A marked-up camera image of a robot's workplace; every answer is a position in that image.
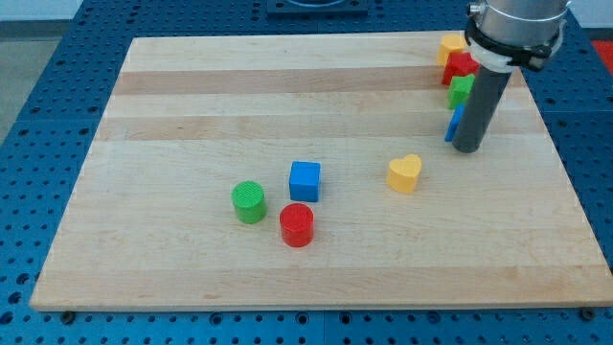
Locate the blue triangle block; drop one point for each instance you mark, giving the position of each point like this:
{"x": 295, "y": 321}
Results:
{"x": 454, "y": 123}

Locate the wooden board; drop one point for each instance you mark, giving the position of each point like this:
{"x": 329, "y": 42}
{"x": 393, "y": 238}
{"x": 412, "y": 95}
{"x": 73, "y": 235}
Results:
{"x": 150, "y": 224}

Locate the green cylinder block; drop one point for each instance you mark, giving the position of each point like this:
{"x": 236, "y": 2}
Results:
{"x": 248, "y": 199}

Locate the yellow heart block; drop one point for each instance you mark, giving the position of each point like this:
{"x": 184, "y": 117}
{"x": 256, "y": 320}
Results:
{"x": 403, "y": 173}

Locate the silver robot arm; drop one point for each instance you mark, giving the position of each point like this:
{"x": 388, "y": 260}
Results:
{"x": 503, "y": 35}

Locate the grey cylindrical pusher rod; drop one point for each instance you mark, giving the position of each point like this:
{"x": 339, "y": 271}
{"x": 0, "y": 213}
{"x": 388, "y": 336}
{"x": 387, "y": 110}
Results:
{"x": 484, "y": 97}

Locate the yellow pentagon block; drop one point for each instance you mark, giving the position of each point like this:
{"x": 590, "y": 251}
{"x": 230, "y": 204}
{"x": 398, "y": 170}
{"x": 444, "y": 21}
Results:
{"x": 450, "y": 43}

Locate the red star block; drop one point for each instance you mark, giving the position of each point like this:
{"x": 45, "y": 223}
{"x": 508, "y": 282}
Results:
{"x": 459, "y": 65}

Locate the blue cube block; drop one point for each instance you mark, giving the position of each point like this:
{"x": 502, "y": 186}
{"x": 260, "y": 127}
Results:
{"x": 305, "y": 181}

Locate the red cylinder block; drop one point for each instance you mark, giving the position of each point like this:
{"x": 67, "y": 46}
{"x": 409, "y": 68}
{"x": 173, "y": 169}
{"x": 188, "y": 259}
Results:
{"x": 297, "y": 224}

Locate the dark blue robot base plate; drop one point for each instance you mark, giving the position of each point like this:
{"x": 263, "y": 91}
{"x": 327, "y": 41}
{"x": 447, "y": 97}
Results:
{"x": 316, "y": 7}

